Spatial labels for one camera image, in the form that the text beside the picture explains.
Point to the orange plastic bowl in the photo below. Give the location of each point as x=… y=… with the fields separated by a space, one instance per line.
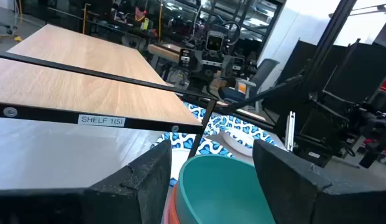
x=173 y=214

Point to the grey office chair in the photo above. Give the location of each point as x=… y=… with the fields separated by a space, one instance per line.
x=264 y=70

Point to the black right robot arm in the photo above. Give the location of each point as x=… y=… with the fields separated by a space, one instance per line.
x=323 y=124

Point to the teal plastic bowl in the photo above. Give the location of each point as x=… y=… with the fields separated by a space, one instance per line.
x=217 y=193

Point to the black aluminium rig frame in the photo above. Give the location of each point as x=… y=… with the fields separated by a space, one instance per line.
x=329 y=37

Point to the wooden background table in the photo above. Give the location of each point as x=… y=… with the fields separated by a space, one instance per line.
x=164 y=52

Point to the wooden shelf with black frame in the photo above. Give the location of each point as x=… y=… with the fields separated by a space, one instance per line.
x=71 y=77

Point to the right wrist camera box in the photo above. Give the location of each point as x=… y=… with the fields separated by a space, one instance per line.
x=215 y=42

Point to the blue patterned paper bowl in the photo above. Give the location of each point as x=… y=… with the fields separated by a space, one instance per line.
x=199 y=113
x=211 y=148
x=239 y=143

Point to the white shelf label sticker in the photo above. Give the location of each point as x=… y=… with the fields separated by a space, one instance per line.
x=101 y=120

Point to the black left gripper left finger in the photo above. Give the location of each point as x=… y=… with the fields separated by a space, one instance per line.
x=87 y=208

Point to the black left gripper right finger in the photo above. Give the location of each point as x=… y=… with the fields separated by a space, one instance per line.
x=304 y=202

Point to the pink plastic bowl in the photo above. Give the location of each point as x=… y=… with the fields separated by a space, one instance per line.
x=165 y=219

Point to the black partition panel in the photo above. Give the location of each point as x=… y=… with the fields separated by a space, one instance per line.
x=360 y=71
x=293 y=62

